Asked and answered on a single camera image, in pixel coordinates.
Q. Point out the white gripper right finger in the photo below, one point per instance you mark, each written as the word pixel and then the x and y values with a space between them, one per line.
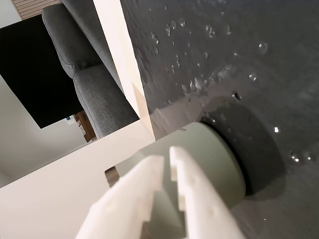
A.
pixel 202 206

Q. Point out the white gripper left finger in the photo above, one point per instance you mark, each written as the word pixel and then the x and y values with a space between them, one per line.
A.
pixel 124 204

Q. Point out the pale green metal cup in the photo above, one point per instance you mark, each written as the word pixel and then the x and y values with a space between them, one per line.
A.
pixel 211 154

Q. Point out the brown cardboard box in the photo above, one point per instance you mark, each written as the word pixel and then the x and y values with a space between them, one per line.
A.
pixel 87 124

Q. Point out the pale wooden board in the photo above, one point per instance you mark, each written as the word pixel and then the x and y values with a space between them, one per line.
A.
pixel 139 99

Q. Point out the grey fabric sofa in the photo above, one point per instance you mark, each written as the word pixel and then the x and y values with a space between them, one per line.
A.
pixel 99 99

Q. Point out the dark grey table mat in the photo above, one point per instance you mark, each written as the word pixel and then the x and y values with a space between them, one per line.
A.
pixel 224 49

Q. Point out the black flat panel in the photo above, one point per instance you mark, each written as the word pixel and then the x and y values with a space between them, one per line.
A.
pixel 30 62

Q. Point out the wooden slat wall panel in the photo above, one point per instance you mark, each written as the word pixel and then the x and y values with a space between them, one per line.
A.
pixel 32 7

